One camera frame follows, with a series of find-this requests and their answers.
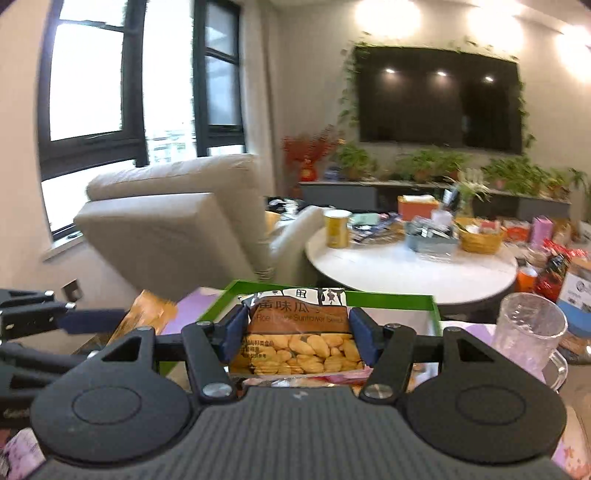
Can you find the large black framed window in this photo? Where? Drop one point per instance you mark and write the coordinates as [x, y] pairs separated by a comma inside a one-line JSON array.
[[92, 78]]

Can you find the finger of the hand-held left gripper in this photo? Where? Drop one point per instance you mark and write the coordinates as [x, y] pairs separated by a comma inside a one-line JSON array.
[[41, 362], [92, 321]]

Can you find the sunflower seed snack packet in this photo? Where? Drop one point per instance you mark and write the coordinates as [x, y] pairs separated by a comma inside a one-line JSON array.
[[295, 339]]

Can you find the spider plant in vase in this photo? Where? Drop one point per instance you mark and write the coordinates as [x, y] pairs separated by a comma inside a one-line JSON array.
[[468, 191]]

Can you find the yellow cylindrical can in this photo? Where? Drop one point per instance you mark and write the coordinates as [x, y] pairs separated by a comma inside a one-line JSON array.
[[338, 229]]

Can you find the orange tissue box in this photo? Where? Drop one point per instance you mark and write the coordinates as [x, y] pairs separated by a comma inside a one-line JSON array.
[[418, 208]]

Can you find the beige armchair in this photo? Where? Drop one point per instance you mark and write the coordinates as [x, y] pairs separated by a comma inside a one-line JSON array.
[[184, 217]]

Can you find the row of potted plants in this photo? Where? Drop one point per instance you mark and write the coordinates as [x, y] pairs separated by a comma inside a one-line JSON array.
[[521, 175]]

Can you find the grey television cabinet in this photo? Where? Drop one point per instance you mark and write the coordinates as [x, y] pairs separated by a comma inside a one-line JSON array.
[[383, 196]]

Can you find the orange paper cup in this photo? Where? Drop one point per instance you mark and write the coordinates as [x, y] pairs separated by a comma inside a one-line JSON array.
[[526, 280]]

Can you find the grey storage basket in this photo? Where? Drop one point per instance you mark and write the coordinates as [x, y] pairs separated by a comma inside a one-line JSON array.
[[431, 239]]

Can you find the red flower decoration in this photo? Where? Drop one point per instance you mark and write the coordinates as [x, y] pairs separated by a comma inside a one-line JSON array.
[[310, 152]]

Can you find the wall socket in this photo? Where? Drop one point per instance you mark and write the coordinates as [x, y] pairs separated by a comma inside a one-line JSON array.
[[72, 290]]

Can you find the purple floral tablecloth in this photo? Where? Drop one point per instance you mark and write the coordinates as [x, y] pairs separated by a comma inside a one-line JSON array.
[[198, 302]]

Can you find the potted green plant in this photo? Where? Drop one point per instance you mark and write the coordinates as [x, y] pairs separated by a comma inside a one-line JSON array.
[[355, 161]]

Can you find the narrow black framed window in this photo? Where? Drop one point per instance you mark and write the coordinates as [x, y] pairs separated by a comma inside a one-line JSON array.
[[221, 78]]

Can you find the pink drink carton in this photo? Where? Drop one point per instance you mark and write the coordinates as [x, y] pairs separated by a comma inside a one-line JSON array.
[[541, 231]]

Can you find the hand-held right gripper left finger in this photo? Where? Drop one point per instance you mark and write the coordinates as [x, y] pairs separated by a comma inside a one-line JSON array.
[[235, 333]]

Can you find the white round table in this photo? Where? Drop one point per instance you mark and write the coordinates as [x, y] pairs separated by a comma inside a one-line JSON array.
[[406, 272]]

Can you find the yellow woven basket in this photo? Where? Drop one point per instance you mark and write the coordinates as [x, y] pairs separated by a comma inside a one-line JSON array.
[[481, 239]]

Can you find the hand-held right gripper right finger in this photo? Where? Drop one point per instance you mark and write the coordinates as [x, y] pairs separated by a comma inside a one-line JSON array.
[[364, 337]]

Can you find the pile of red snack packets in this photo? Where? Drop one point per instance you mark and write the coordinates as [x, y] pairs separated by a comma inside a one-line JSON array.
[[561, 267]]

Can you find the blue and brown carton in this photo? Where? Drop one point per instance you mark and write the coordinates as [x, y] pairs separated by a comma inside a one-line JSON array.
[[576, 295]]

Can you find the black wall television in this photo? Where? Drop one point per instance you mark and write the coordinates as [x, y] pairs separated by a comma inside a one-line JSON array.
[[438, 99]]

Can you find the yellow snack packet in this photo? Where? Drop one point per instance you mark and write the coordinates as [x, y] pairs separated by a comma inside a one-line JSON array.
[[150, 311]]

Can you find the clear glass pitcher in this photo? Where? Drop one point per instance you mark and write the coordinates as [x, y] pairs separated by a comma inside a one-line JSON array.
[[526, 337]]

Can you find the green cardboard box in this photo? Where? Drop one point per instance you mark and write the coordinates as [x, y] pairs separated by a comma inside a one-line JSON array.
[[392, 297]]

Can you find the trailing vine plant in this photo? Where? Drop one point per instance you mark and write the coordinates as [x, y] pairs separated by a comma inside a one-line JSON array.
[[348, 92]]

